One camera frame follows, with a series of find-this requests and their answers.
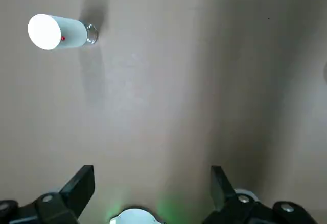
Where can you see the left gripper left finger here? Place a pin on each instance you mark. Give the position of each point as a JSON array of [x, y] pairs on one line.
[[64, 203]]

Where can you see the white oil pot glass base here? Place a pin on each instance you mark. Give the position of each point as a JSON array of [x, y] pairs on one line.
[[71, 32]]

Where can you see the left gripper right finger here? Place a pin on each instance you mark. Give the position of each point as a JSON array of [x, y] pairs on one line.
[[230, 208]]

